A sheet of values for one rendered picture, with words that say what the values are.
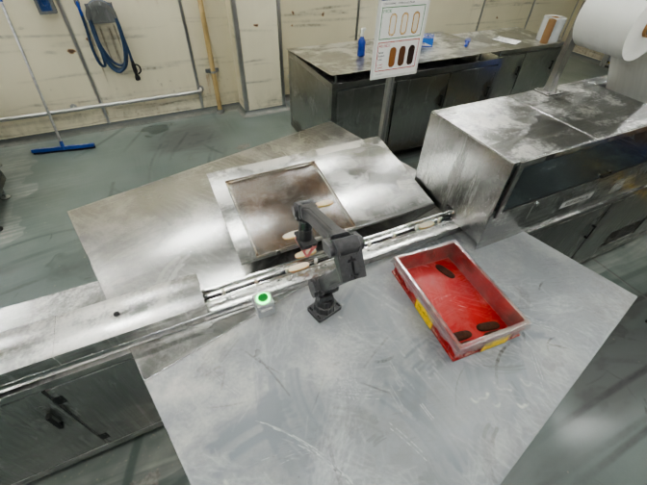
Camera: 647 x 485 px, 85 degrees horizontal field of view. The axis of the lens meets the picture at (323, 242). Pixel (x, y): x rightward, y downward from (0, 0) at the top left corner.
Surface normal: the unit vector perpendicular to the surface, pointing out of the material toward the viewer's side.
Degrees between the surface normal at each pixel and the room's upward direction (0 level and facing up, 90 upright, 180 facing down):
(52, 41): 90
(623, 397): 0
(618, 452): 0
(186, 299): 0
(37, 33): 90
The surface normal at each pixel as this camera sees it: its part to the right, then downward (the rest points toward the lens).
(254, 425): 0.03, -0.72
